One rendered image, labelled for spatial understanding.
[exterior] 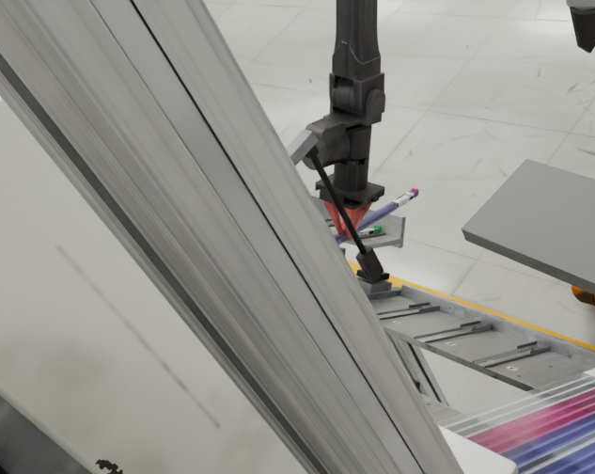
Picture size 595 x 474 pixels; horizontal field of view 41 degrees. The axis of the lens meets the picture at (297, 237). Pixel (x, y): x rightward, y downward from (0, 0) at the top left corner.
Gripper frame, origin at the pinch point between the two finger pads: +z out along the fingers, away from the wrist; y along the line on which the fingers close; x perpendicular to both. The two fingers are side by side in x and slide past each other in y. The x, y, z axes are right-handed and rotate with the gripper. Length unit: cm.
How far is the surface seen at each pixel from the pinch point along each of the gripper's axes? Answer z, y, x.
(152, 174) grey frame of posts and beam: -53, 52, -93
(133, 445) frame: -34, 41, -85
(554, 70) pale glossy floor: 12, -30, 188
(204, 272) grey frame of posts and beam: -50, 52, -92
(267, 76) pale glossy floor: 41, -167, 190
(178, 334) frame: -38, 41, -81
